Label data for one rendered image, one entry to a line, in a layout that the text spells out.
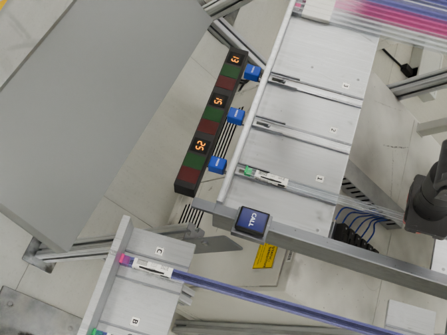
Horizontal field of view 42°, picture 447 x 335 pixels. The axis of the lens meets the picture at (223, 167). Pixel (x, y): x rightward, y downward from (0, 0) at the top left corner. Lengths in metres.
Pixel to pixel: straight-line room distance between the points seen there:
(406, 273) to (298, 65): 0.46
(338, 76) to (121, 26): 0.44
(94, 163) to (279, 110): 0.37
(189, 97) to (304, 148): 0.95
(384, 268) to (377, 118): 0.70
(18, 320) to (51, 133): 0.71
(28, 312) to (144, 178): 0.52
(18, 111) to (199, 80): 1.13
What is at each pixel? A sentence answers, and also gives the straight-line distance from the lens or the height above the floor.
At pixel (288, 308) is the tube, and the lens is 0.88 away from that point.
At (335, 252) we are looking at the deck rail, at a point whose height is 0.87.
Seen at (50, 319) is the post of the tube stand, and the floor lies 0.01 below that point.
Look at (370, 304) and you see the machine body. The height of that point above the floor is 0.62.
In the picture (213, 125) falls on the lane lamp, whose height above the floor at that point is 0.67.
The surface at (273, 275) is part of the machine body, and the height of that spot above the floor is 0.57.
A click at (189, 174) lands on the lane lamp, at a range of 1.08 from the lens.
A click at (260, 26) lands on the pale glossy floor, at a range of 2.36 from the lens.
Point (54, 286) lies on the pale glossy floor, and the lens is 1.66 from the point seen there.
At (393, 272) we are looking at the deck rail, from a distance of 1.05.
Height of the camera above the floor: 1.49
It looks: 47 degrees down
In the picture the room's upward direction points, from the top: 77 degrees clockwise
